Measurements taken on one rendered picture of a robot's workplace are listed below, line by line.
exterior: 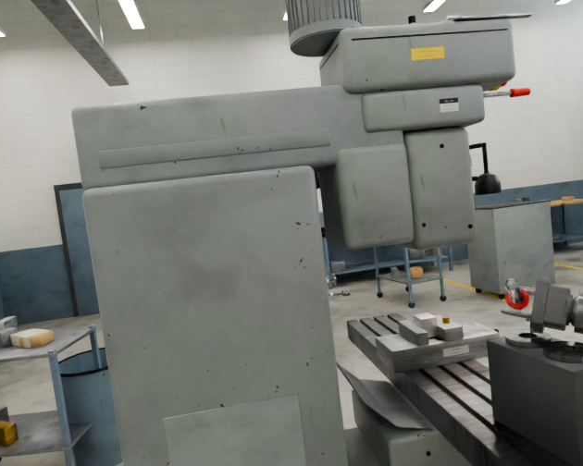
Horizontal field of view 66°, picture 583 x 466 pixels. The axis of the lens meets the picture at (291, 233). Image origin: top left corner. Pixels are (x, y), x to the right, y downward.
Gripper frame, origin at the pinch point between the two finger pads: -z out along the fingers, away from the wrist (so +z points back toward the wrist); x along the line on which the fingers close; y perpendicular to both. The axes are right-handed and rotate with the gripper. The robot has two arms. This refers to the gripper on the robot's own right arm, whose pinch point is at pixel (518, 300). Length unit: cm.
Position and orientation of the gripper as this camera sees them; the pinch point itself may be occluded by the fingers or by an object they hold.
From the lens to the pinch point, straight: 112.4
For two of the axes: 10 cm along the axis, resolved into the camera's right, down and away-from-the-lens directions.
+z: 8.2, 1.1, -5.6
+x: 2.9, -9.3, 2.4
